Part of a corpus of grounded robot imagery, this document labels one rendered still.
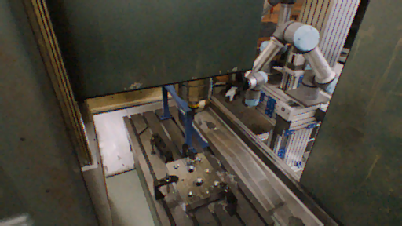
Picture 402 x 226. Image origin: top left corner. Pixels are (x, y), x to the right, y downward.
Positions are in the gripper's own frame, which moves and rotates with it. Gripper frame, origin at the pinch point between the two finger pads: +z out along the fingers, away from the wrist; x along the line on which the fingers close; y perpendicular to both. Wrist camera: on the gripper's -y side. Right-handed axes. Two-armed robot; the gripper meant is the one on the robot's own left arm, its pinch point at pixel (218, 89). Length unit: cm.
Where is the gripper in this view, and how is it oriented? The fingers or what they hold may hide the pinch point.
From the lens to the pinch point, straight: 114.7
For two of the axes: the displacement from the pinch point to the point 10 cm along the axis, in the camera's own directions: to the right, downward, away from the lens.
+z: -7.5, 3.1, -5.8
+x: -6.5, -4.3, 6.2
